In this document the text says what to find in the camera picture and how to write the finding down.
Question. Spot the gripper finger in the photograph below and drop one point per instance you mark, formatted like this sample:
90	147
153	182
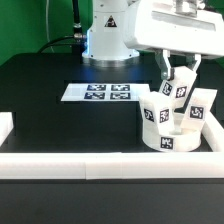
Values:
193	61
162	59

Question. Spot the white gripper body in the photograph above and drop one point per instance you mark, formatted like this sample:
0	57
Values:
154	24

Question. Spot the white round stool seat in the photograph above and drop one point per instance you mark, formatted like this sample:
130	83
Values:
180	140

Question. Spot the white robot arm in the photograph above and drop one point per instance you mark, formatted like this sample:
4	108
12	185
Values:
121	29

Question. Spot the white right fence bar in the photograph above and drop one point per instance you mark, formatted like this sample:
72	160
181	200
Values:
213	132

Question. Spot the white fence bar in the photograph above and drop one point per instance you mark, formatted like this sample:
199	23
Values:
213	132
6	125
93	166

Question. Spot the white marker sheet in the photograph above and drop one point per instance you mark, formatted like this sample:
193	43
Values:
103	92

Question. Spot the white front fence bar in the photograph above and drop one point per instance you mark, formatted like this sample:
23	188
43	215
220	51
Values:
93	166

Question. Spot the white left fence bar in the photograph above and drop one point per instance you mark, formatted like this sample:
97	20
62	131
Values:
6	125

